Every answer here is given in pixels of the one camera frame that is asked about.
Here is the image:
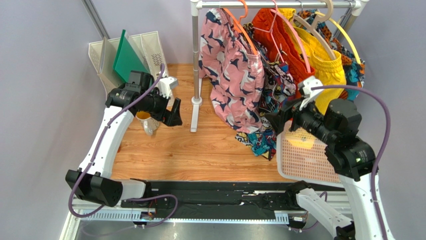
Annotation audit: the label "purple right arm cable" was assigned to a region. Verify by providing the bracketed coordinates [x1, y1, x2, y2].
[287, 84, 392, 240]

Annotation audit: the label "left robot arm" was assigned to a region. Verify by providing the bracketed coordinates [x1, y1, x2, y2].
[65, 70, 183, 207]

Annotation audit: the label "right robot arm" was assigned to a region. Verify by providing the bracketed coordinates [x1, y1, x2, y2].
[265, 98, 393, 240]

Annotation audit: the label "pink plastic hanger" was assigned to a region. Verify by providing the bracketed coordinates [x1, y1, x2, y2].
[254, 0, 313, 75]

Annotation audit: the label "beige wooden hanger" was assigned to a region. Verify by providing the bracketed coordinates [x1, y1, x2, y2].
[292, 0, 338, 61]

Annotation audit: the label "comic print shorts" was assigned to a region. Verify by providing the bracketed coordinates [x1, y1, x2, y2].
[235, 22, 296, 161]

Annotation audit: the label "blue orange patterned shorts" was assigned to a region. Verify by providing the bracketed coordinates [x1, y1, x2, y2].
[297, 9, 365, 102]

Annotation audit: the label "metal clothes rack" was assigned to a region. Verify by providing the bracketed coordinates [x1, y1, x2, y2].
[188, 0, 370, 133]

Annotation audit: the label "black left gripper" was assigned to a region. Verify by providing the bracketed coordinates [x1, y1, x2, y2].
[138, 88, 182, 127]

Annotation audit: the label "white plastic laundry basket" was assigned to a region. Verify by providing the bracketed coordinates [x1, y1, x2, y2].
[275, 120, 343, 188]

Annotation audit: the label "pink shark print shorts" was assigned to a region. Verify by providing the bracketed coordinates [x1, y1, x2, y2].
[198, 8, 265, 134]

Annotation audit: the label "yellow plastic hanger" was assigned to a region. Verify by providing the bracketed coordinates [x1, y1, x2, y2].
[316, 18, 365, 67]

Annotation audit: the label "orange plastic hanger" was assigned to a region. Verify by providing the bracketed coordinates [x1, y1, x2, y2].
[223, 0, 258, 55]

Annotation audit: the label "yellow cup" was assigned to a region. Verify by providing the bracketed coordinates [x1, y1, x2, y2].
[135, 111, 160, 136]

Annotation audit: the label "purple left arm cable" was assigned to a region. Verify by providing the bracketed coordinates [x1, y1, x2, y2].
[67, 63, 179, 238]

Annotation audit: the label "grey plastic board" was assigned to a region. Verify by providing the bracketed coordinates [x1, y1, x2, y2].
[97, 37, 124, 95]

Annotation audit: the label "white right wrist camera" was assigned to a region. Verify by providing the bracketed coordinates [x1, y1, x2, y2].
[297, 76, 323, 111]

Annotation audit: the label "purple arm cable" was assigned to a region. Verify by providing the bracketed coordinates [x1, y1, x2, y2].
[67, 63, 179, 238]
[287, 84, 392, 240]

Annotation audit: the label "green plastic board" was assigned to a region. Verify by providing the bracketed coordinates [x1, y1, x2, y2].
[112, 29, 151, 83]

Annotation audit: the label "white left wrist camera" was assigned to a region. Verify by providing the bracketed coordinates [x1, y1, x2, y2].
[157, 76, 179, 108]

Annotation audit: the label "white plastic file rack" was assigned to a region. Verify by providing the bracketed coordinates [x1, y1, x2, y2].
[88, 31, 169, 79]

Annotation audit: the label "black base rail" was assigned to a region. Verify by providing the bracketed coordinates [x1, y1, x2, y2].
[120, 181, 303, 220]

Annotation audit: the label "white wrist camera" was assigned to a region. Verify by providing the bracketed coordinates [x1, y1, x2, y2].
[157, 76, 179, 108]
[297, 76, 323, 111]

